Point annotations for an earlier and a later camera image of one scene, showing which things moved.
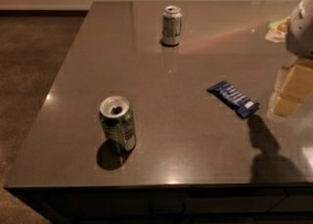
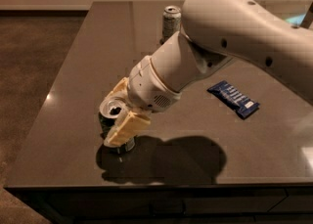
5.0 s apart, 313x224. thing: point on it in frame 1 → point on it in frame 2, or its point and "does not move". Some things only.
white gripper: (301, 33) → (147, 86)
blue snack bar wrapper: (243, 105) does not move
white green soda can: (171, 25) does not move
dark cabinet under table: (283, 203) does not move
